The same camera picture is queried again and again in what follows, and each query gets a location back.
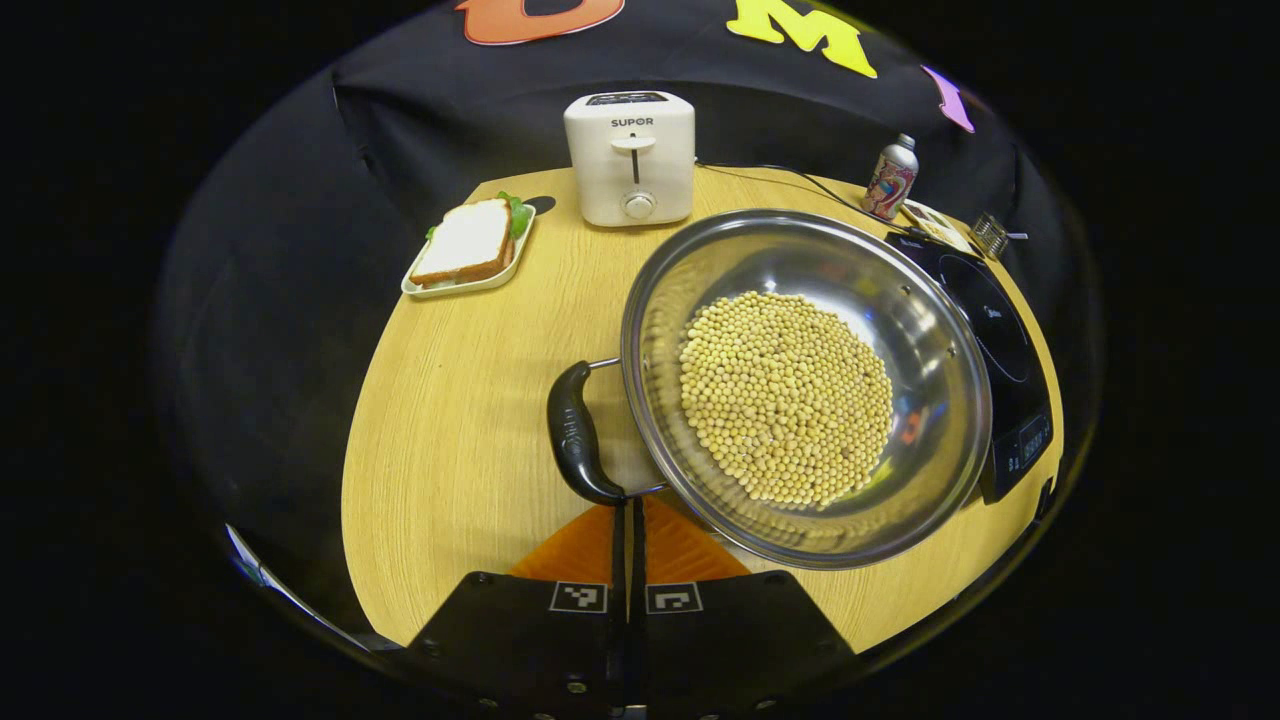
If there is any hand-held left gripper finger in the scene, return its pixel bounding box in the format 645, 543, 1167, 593
405, 497, 633, 720
632, 495, 866, 720

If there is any large pile of soybeans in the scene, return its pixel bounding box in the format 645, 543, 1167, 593
678, 290, 896, 509

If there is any steel pot with black handles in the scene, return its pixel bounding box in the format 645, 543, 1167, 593
546, 208, 994, 571

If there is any black induction cooktop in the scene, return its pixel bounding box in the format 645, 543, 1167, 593
885, 232, 1054, 505

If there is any white toaster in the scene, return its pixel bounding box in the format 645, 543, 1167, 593
563, 90, 697, 228

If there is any white divided dish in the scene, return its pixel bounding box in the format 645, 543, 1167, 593
900, 200, 976, 254

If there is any silver bottle with colourful label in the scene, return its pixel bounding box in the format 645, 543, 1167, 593
862, 133, 919, 223

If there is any black power cable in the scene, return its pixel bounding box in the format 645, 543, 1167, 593
695, 162, 931, 241

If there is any small wire mesh basket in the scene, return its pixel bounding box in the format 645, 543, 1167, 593
970, 212, 1029, 261

